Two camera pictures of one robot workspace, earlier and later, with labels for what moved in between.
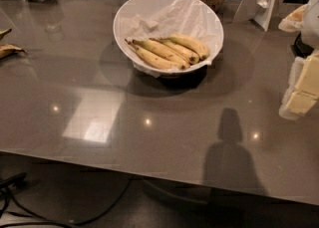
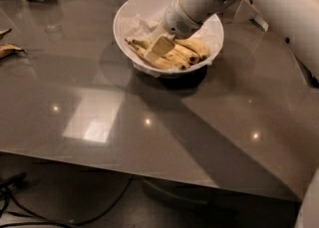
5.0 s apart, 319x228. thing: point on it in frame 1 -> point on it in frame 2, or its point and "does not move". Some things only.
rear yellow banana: [190, 44] does not move
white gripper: [311, 23] -> [174, 21]
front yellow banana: [156, 59] does not move
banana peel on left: [9, 49] does not move
